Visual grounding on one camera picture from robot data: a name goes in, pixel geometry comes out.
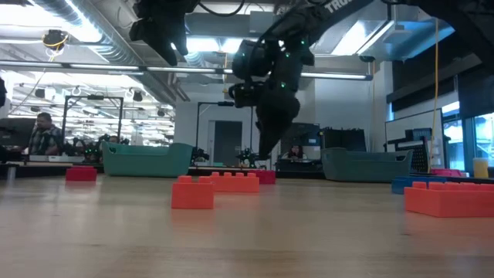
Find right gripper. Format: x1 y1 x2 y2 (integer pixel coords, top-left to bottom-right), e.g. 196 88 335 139
255 76 301 160

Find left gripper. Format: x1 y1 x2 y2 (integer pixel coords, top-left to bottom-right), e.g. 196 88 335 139
129 0 201 66

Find red rectangular block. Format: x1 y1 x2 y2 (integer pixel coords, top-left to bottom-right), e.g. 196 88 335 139
249 168 277 185

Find orange rectangular block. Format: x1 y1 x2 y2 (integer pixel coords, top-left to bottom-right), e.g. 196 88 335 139
208 171 260 193
404 181 494 219

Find small orange square block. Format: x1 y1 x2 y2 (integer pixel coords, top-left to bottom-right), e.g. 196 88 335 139
171 175 215 210

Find blue rectangular block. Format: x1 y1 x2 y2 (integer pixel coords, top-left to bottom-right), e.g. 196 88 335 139
391 175 448 195

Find small red square block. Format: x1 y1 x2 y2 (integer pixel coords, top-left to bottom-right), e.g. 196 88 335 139
65 165 98 182

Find dark screen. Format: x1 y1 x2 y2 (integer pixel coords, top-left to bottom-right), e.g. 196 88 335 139
279 122 321 159

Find grey door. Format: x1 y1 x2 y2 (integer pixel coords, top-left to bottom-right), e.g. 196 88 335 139
213 120 243 167

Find black cabinet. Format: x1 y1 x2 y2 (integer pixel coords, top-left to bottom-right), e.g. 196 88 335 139
320 127 367 152

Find grey ceiling vent box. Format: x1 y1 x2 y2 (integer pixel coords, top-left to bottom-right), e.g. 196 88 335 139
249 10 277 34

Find dark slate plastic bin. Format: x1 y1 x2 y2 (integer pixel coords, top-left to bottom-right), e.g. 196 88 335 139
321 147 414 183

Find teal plastic bin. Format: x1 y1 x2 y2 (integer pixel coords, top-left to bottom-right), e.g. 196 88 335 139
102 141 194 178

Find black perforated rack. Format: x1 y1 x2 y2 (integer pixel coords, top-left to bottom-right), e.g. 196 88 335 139
384 128 435 174

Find pink tray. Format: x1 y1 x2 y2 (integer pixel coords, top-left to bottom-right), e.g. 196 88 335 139
430 168 466 178

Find black computer monitor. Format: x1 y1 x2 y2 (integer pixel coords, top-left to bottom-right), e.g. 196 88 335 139
0 117 36 150

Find yellow cup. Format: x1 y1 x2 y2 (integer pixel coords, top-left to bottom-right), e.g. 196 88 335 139
472 157 490 179

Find silver ceiling duct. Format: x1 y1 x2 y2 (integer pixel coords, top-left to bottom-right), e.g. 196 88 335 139
32 0 190 103

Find black gantry frame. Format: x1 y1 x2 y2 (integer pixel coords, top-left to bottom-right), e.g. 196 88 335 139
195 100 255 163
61 94 124 146

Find long ceiling light rail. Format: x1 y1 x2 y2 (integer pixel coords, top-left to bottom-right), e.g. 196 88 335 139
0 59 374 82

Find ceiling cable reel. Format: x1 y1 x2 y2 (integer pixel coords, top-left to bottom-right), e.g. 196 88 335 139
41 29 70 51

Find black table frame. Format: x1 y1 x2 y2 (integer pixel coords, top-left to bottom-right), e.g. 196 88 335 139
0 161 494 185

